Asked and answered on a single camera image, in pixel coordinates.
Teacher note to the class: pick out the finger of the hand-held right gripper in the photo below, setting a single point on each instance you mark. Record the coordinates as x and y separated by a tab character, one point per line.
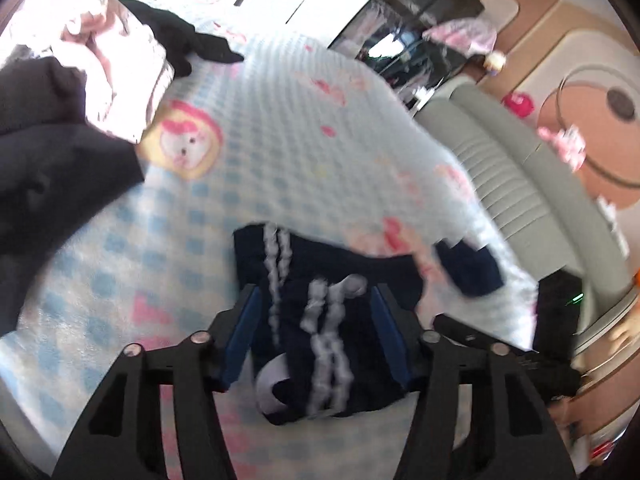
470	332

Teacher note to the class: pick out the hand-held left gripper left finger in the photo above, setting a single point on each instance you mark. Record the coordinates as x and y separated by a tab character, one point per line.
245	335

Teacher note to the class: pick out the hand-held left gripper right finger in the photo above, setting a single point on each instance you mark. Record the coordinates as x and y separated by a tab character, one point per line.
390	340

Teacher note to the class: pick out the navy shorts with white stripes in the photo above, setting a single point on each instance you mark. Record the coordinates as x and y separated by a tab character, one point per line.
300	270

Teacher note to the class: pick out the open closet with hanging clothes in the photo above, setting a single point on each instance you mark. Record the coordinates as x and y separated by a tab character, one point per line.
400	60

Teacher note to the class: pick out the hanging pink clothes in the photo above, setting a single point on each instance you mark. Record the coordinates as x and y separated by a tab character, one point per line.
460	35

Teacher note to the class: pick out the folded navy garment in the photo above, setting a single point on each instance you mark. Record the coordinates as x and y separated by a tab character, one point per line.
470	270

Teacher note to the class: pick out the pink white plush toy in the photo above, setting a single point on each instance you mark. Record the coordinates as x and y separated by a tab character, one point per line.
565	145

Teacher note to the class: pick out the blue checked printed blanket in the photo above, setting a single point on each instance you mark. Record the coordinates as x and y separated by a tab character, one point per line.
275	135

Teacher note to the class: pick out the round pink plush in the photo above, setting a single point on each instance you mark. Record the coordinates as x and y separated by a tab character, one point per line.
520	105

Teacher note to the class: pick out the black cloth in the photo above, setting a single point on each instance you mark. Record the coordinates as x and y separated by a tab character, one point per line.
50	185

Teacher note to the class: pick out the small yellow plush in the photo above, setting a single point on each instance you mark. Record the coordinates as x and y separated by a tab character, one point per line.
495	62

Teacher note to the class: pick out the pink white frilly garment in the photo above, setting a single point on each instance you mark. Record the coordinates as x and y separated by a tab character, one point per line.
100	60

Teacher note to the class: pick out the black garment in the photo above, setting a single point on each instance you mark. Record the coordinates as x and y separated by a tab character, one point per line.
170	30

